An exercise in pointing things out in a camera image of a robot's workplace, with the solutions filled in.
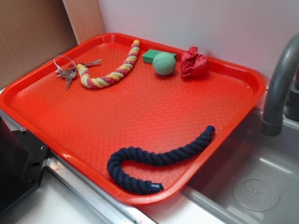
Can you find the red plastic tray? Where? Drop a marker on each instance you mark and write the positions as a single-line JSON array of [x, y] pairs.
[[86, 126]]

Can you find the green dimpled ball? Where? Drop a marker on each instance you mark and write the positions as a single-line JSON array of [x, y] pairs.
[[164, 63]]

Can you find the green rectangular block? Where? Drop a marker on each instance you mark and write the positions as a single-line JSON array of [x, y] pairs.
[[149, 56]]

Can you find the crumpled red cloth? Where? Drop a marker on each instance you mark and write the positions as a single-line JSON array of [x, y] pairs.
[[193, 64]]

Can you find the grey plastic sink basin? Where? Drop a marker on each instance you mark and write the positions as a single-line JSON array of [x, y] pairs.
[[251, 178]]

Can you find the grey sink faucet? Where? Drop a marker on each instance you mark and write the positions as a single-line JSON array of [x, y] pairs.
[[283, 93]]

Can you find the brown cardboard panel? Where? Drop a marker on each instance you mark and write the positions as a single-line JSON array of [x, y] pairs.
[[32, 32]]

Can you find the silver keys on wire ring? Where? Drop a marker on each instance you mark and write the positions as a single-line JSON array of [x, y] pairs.
[[71, 72]]

